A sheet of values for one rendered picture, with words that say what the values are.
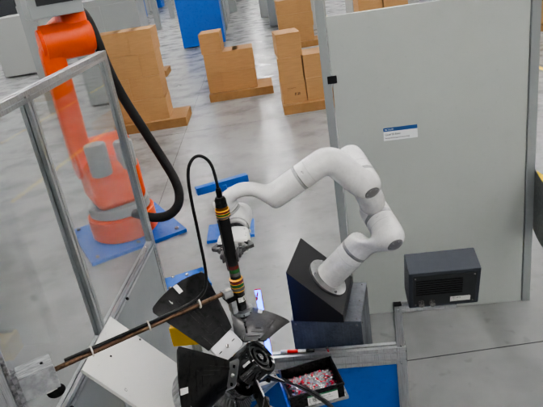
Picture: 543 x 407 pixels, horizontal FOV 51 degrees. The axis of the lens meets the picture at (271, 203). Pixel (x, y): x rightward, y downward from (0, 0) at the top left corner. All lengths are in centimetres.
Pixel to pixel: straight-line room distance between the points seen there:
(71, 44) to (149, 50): 416
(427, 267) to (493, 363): 160
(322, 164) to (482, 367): 210
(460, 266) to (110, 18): 1062
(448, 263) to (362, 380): 65
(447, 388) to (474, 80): 175
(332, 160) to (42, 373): 106
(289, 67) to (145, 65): 231
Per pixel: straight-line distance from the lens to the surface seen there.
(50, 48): 541
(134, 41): 953
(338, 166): 190
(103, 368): 183
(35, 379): 168
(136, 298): 299
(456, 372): 362
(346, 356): 241
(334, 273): 242
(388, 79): 342
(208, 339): 186
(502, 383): 358
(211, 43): 1079
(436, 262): 220
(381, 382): 253
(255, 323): 207
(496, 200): 382
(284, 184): 189
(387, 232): 226
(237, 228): 187
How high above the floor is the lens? 236
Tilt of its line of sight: 23 degrees down
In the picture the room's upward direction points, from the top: 9 degrees counter-clockwise
